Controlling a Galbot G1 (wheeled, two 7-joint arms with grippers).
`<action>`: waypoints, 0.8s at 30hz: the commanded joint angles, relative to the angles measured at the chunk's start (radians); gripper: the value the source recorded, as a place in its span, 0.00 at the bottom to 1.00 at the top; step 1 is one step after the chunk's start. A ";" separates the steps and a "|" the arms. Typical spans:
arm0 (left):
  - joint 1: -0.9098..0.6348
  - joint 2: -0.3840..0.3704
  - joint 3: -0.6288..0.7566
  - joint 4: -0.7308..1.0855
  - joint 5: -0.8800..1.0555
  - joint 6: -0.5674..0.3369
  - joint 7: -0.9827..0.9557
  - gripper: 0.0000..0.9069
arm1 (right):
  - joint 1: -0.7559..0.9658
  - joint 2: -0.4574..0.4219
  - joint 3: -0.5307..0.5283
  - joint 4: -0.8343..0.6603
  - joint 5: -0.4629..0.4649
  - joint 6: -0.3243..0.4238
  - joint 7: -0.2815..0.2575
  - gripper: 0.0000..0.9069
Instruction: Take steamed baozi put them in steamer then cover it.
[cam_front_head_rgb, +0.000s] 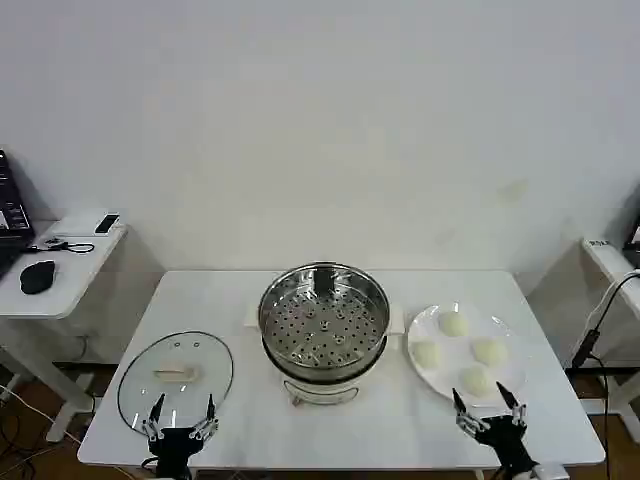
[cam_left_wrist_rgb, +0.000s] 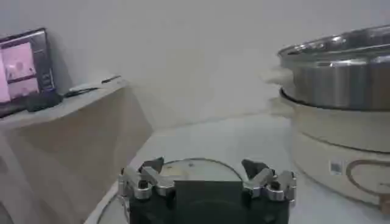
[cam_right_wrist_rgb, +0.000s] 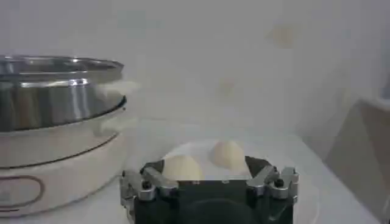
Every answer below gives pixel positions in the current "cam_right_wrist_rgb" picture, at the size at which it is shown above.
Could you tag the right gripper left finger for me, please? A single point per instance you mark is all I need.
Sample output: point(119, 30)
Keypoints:
point(158, 182)

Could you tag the white steamed bun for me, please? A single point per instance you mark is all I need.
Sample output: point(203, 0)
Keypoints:
point(228, 156)
point(182, 169)

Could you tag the steel steamer basket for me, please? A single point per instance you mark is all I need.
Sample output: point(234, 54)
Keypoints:
point(45, 103)

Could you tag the white round plate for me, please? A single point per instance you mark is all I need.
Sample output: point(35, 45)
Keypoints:
point(201, 152)

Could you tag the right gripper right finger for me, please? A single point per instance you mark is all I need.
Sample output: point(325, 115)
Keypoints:
point(268, 182)

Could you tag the white electric cooker base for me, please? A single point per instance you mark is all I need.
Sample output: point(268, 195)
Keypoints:
point(61, 170)

